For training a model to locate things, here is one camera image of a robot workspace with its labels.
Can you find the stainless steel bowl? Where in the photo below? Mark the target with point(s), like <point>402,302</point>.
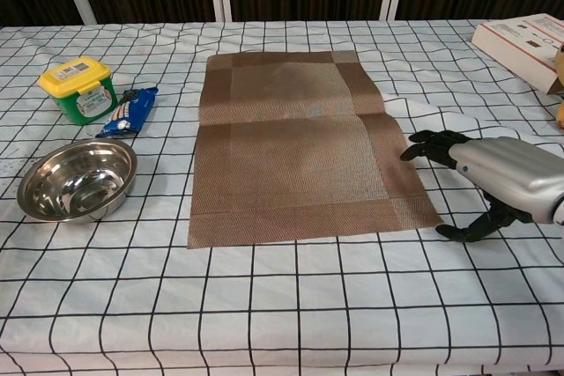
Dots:
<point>75,182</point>

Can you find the yellow plush toy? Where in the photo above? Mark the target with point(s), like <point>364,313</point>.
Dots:
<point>560,116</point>

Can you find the brown woven placemat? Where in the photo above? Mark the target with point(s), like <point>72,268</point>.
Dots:
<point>291,164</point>

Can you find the white box with red print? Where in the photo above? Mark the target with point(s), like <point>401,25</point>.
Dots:
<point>515,46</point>

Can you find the green tub with yellow lid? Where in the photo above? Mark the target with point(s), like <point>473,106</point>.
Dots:
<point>79,94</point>

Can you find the white black grid tablecloth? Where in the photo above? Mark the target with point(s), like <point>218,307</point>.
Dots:
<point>264,305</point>

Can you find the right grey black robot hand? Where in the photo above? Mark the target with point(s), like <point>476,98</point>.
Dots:
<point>506,173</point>

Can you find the blue snack packet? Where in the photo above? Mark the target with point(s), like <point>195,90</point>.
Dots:
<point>128,114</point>

